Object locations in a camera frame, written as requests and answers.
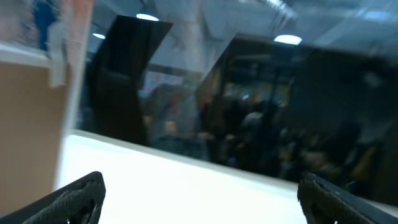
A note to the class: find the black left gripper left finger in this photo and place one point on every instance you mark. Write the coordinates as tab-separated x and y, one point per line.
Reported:
79	202

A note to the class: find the brown cardboard box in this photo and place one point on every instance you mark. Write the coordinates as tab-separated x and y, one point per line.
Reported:
32	116

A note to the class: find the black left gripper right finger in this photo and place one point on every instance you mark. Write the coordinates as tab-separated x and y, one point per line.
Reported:
325	203

